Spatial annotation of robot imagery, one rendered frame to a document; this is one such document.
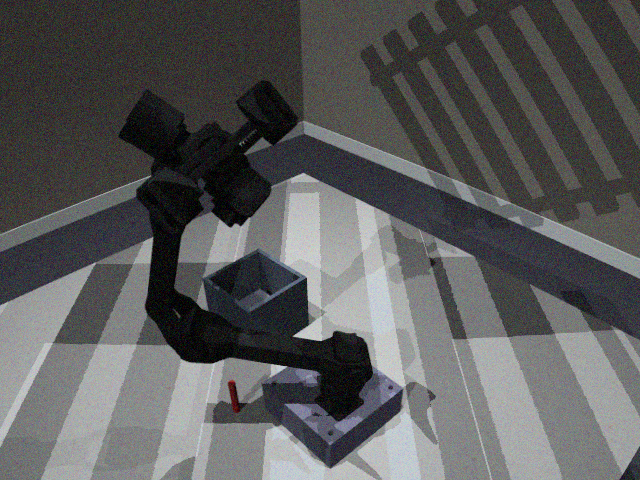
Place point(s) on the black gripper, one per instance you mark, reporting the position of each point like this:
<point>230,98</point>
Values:
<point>214,155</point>

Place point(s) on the dark red peg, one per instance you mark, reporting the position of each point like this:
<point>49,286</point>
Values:
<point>234,397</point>

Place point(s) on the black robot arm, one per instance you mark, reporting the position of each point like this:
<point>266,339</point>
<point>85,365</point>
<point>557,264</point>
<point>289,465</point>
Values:
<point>205,337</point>

